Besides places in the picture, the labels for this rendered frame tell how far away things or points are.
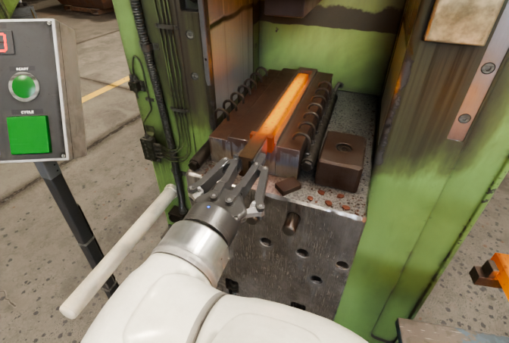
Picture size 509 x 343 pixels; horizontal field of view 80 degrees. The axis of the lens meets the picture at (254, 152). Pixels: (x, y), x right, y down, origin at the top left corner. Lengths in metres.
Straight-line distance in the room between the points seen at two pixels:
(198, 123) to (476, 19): 0.63
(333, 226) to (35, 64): 0.66
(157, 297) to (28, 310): 1.47
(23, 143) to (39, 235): 1.35
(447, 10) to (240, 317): 0.54
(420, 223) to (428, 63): 0.41
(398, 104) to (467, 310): 1.24
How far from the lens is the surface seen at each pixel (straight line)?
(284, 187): 0.61
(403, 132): 0.72
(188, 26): 0.76
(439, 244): 0.95
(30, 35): 0.77
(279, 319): 0.30
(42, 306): 1.77
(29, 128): 0.75
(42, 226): 2.12
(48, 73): 0.74
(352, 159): 0.62
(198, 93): 0.81
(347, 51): 1.00
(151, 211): 1.00
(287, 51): 1.04
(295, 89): 0.80
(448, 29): 0.62
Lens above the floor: 1.34
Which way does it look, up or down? 36 degrees down
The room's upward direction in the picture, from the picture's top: straight up
